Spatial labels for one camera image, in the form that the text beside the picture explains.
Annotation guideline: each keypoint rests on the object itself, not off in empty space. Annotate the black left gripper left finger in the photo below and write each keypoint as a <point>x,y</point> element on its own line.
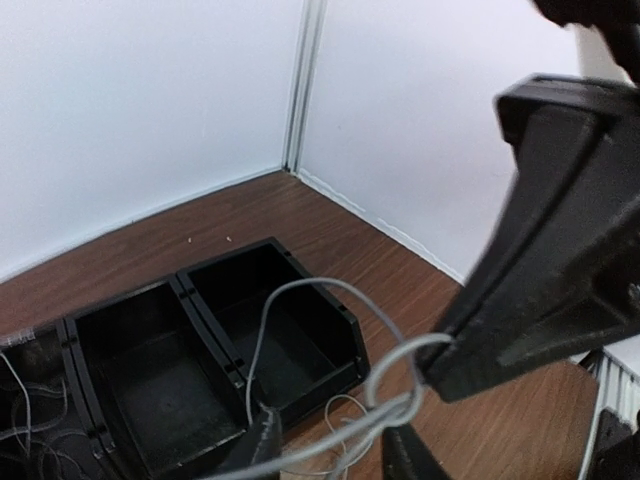
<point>261,444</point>

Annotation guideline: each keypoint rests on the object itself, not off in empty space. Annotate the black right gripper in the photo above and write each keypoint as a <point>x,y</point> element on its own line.
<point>617,22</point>

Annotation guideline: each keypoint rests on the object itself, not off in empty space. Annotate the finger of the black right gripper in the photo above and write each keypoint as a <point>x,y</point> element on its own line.
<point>560,275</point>

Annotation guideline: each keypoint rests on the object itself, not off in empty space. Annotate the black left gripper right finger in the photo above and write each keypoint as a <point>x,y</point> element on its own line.
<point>406,457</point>

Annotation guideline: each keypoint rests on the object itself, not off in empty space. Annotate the black three-compartment bin tray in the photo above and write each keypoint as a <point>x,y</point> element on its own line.
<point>158,383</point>

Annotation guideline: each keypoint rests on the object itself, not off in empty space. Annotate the aluminium front rail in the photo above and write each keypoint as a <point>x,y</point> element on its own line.
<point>612,446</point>

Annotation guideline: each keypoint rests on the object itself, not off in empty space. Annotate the aluminium frame post right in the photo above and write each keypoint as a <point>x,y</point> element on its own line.
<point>308,44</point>

